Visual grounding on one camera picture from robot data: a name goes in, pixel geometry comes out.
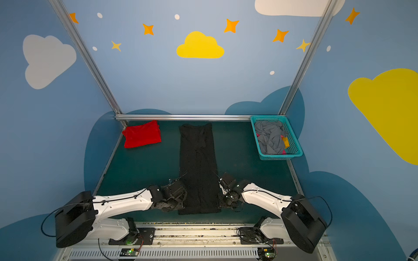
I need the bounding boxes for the aluminium corner post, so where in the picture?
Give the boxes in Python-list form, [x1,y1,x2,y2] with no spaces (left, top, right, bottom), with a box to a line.
[49,0,123,114]
[278,0,338,115]

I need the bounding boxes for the left aluminium corner post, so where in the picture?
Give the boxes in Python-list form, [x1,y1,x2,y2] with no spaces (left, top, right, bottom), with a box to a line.
[49,0,123,114]

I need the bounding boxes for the left side floor rail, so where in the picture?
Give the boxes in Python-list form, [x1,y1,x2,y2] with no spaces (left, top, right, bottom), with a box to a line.
[93,133,123,195]

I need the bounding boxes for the right aluminium corner post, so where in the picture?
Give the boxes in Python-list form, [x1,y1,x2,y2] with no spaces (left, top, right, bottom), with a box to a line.
[278,0,338,115]

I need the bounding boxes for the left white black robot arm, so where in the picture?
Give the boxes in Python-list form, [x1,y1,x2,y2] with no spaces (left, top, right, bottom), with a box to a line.
[54,180,187,249]

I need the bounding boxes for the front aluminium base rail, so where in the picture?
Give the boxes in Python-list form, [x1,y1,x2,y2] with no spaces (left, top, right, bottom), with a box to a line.
[54,223,336,261]

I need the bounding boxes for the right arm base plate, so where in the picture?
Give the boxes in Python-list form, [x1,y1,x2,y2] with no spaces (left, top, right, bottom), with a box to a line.
[236,227,284,245]

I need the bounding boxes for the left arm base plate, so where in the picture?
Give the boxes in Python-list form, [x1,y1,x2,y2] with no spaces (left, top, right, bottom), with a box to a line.
[108,227,156,246]

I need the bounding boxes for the right side floor rail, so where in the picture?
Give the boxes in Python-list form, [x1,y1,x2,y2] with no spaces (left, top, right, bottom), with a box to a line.
[286,160,304,195]

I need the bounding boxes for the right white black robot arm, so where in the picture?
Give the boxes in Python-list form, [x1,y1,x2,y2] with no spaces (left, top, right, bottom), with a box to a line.
[219,178,329,253]

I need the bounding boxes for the black printed t shirt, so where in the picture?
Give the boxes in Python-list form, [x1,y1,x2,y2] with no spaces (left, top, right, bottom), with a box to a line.
[178,124,221,215]

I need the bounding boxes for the yellow garment in basket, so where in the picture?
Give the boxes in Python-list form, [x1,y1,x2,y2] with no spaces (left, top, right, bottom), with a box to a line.
[281,136,290,149]

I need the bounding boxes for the right green circuit board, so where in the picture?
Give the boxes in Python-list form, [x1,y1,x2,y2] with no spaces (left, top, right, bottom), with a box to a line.
[257,248,276,261]

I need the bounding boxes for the floor rail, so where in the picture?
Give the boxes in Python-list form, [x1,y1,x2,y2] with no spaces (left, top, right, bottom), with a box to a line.
[286,160,304,195]
[93,133,123,195]

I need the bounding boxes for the red folded t shirt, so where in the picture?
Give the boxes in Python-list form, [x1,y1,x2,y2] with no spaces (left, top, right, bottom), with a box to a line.
[123,120,162,149]

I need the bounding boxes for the horizontal aluminium frame rail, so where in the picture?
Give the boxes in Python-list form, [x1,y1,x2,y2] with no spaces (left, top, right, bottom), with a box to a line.
[115,114,251,122]

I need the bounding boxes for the left green circuit board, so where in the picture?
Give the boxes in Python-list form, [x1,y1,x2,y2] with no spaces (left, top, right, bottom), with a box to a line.
[120,248,140,257]

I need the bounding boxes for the teal plastic basket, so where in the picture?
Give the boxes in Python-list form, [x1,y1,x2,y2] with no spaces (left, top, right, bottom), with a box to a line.
[250,115,303,161]

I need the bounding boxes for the grey t shirt in basket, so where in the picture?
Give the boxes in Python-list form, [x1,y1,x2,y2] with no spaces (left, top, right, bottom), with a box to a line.
[254,121,287,155]

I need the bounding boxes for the green circuit board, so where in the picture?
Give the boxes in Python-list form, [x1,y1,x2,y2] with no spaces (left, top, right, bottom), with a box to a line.
[257,248,276,261]
[120,248,140,257]

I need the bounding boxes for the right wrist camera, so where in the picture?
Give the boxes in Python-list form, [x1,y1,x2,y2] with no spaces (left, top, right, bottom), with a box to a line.
[219,173,237,194]

